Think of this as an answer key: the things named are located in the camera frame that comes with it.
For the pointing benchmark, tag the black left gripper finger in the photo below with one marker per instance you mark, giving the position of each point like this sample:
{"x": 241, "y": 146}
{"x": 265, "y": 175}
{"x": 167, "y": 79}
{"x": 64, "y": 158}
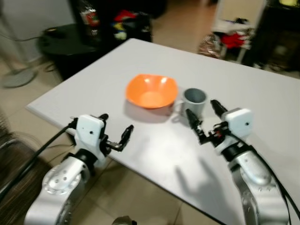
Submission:
{"x": 125, "y": 137}
{"x": 103, "y": 116}

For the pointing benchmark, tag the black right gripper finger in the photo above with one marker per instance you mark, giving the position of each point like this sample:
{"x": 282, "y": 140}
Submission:
{"x": 193, "y": 123}
{"x": 218, "y": 108}

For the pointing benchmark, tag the orange plastic bowl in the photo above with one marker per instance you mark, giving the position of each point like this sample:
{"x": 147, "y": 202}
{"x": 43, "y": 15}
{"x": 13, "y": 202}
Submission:
{"x": 151, "y": 91}

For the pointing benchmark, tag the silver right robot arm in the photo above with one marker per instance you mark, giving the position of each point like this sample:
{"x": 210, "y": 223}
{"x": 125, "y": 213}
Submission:
{"x": 255, "y": 183}

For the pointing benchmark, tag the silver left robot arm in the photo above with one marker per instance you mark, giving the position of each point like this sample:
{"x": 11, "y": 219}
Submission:
{"x": 61, "y": 187}

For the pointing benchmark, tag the grey mug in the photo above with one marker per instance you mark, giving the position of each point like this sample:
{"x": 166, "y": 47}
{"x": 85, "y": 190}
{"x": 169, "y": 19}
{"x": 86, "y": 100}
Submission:
{"x": 194, "y": 104}

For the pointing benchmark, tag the red cloth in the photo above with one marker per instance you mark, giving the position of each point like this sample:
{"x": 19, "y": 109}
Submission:
{"x": 233, "y": 40}

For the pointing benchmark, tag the black round side table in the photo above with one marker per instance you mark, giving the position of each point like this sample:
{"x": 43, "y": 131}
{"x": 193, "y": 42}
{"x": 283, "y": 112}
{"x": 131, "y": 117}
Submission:
{"x": 63, "y": 47}

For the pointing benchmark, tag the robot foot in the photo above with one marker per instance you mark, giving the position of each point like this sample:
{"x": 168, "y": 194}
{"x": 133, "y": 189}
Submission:
{"x": 123, "y": 221}

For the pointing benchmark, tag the grey fan stand base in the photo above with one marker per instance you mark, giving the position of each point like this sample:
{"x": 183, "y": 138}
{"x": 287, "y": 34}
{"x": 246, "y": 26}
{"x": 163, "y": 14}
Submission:
{"x": 18, "y": 78}

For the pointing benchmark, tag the black bag with colourful items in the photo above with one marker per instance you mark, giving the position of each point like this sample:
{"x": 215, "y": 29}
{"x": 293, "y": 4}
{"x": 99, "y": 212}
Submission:
{"x": 133, "y": 28}

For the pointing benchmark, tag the black cabinet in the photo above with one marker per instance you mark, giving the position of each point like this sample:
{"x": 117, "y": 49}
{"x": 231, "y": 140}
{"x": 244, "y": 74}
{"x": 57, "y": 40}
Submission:
{"x": 281, "y": 35}

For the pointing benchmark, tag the small dark dish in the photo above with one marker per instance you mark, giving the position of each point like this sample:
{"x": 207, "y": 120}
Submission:
{"x": 51, "y": 32}

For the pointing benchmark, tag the dark bottle with red label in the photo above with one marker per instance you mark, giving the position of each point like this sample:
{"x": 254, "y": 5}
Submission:
{"x": 89, "y": 18}

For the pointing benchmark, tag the white trolley shelf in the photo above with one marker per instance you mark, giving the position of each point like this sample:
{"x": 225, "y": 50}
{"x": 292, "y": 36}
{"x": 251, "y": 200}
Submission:
{"x": 248, "y": 11}

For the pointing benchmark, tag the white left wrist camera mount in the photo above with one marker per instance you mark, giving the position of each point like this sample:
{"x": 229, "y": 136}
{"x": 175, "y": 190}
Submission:
{"x": 89, "y": 133}

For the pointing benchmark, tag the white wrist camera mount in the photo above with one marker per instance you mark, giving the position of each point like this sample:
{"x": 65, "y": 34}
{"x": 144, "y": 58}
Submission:
{"x": 89, "y": 133}
{"x": 239, "y": 124}

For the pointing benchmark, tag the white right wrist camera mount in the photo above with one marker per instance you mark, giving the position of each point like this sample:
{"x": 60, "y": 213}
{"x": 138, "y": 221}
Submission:
{"x": 239, "y": 124}

